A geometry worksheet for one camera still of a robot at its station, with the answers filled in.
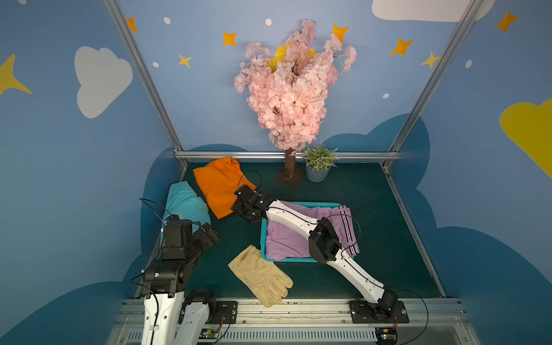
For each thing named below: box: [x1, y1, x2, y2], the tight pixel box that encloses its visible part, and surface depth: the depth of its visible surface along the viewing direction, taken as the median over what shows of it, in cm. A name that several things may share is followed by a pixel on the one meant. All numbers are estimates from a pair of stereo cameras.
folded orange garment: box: [192, 157, 257, 220], surface depth 113 cm
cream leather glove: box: [227, 244, 294, 309], surface depth 84 cm
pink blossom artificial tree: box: [233, 18, 357, 180], surface depth 71 cm
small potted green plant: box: [304, 142, 340, 183], surface depth 105 cm
